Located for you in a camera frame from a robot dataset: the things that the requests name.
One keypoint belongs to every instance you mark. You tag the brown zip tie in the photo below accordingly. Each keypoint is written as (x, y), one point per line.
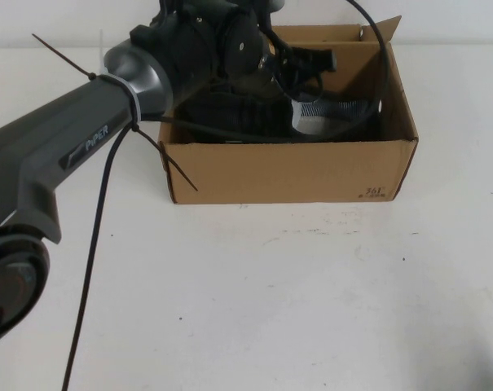
(168, 163)
(62, 55)

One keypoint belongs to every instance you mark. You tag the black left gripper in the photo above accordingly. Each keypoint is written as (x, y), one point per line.
(242, 49)

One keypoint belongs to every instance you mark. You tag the brown cardboard shoe box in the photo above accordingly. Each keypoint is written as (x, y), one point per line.
(278, 171)

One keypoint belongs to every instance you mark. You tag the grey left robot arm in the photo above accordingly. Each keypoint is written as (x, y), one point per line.
(67, 134)

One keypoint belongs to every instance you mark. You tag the light grey zip tie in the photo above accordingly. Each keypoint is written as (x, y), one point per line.
(130, 95)

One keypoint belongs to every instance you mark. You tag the black knit sneaker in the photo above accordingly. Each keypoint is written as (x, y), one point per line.
(246, 114)
(382, 118)

